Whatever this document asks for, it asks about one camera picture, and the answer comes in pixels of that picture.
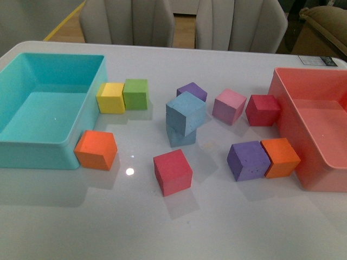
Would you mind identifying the blue foam cube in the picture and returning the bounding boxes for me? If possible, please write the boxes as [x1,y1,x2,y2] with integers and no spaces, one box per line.
[166,125,197,147]
[166,92,206,137]

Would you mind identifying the far purple foam cube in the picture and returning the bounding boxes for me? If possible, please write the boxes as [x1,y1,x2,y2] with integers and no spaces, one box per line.
[176,82,208,102]

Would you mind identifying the purple foam cube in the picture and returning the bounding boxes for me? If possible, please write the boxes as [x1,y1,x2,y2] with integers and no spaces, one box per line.
[227,141,271,181]
[176,82,208,102]

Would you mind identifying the green foam cube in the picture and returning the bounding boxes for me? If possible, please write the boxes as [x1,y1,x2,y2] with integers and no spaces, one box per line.
[123,79,149,110]

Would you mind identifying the pink foam cube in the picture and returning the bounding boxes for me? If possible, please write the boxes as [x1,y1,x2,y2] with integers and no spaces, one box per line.
[212,89,247,125]

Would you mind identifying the yellow foam cube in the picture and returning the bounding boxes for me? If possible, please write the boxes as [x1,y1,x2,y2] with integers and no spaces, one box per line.
[96,82,125,114]

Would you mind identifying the left orange foam cube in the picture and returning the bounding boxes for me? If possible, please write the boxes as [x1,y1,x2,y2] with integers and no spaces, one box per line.
[74,130,118,171]

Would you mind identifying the orange foam cube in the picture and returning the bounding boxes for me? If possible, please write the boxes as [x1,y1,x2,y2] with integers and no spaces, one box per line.
[260,138,301,179]
[74,130,118,171]

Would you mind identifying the near purple foam cube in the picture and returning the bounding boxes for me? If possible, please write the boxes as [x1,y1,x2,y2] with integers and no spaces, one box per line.
[227,141,271,181]

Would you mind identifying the dark red foam cube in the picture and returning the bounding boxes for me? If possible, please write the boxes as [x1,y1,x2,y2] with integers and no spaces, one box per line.
[245,95,281,126]

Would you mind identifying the left grey chair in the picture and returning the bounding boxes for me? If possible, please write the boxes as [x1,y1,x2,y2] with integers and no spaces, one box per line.
[79,1,175,48]

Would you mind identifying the grey chair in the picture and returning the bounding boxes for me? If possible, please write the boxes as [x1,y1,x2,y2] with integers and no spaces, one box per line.
[195,1,288,54]
[79,1,175,48]

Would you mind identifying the right orange foam cube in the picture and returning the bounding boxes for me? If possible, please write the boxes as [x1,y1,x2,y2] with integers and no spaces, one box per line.
[260,138,301,179]

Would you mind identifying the right grey chair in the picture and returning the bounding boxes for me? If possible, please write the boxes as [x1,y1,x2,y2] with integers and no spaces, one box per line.
[195,1,288,54]

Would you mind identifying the cyan plastic bin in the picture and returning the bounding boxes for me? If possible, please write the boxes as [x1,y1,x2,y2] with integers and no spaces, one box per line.
[1,53,107,170]

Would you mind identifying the pink plastic bin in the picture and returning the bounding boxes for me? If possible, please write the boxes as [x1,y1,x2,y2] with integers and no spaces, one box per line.
[268,68,346,192]

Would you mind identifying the table label sticker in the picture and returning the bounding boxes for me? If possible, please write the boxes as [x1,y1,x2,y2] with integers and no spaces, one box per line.
[298,55,338,67]

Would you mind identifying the brown sofa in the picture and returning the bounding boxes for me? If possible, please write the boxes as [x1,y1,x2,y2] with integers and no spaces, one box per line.
[291,5,346,61]

